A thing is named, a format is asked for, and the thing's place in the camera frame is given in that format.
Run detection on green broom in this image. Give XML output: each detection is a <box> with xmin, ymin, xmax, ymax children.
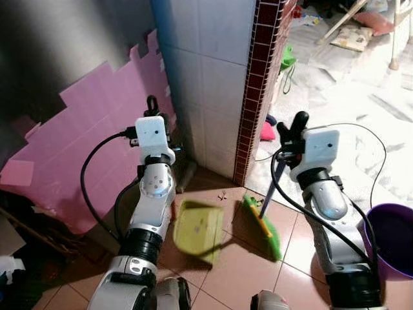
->
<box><xmin>242</xmin><ymin>155</ymin><xmax>288</xmax><ymax>262</ymax></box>

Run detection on yellow-green dustpan with red handle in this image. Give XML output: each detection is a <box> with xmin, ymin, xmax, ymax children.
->
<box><xmin>169</xmin><ymin>191</ymin><xmax>225</xmax><ymax>265</ymax></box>

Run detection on pink slipper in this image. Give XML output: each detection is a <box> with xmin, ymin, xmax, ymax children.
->
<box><xmin>260</xmin><ymin>115</ymin><xmax>277</xmax><ymax>142</ymax></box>

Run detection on green plastic bag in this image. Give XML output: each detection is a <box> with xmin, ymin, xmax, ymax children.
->
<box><xmin>279</xmin><ymin>45</ymin><xmax>297</xmax><ymax>95</ymax></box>

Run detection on pink pillow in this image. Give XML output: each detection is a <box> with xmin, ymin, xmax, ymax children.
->
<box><xmin>352</xmin><ymin>10</ymin><xmax>396</xmax><ymax>37</ymax></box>

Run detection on white chair leg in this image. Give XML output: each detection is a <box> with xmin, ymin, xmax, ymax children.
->
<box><xmin>387</xmin><ymin>0</ymin><xmax>413</xmax><ymax>70</ymax></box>

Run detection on purple plastic bucket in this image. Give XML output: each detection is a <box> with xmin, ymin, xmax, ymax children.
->
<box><xmin>363</xmin><ymin>203</ymin><xmax>413</xmax><ymax>282</ymax></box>

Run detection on grey robot right leg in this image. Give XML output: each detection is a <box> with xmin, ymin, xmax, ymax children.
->
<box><xmin>250</xmin><ymin>289</ymin><xmax>291</xmax><ymax>310</ymax></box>

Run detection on grey robot leg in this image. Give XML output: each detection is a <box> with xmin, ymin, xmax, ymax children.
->
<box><xmin>155</xmin><ymin>276</ymin><xmax>192</xmax><ymax>310</ymax></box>
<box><xmin>250</xmin><ymin>289</ymin><xmax>291</xmax><ymax>310</ymax></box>

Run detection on grey robot left leg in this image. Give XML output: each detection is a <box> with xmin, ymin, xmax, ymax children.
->
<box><xmin>155</xmin><ymin>276</ymin><xmax>192</xmax><ymax>310</ymax></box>

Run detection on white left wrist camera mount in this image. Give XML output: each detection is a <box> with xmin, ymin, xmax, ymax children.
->
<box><xmin>134</xmin><ymin>116</ymin><xmax>176</xmax><ymax>165</ymax></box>

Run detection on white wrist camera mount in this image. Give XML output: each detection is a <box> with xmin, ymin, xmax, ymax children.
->
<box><xmin>134</xmin><ymin>116</ymin><xmax>176</xmax><ymax>165</ymax></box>
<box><xmin>292</xmin><ymin>128</ymin><xmax>341</xmax><ymax>183</ymax></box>

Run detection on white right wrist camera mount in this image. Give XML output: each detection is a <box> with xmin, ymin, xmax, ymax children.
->
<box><xmin>292</xmin><ymin>128</ymin><xmax>341</xmax><ymax>183</ymax></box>

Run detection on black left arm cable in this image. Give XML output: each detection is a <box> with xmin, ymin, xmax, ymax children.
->
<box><xmin>81</xmin><ymin>131</ymin><xmax>139</xmax><ymax>243</ymax></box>

